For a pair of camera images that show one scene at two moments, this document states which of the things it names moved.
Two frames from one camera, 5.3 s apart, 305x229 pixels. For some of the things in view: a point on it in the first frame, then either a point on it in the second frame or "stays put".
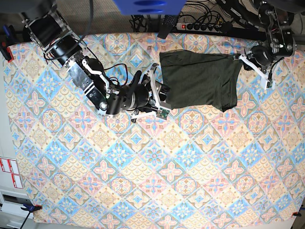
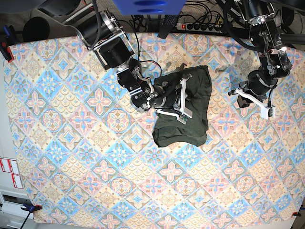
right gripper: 260,56 → 259,85
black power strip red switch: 202,27 stays put
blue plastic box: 150,7 stays put
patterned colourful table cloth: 244,165 stays put
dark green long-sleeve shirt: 198,78 → 168,130
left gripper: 139,96 → 166,95
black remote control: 169,23 stays put
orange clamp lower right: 296,214 stays put
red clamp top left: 8,39 stays put
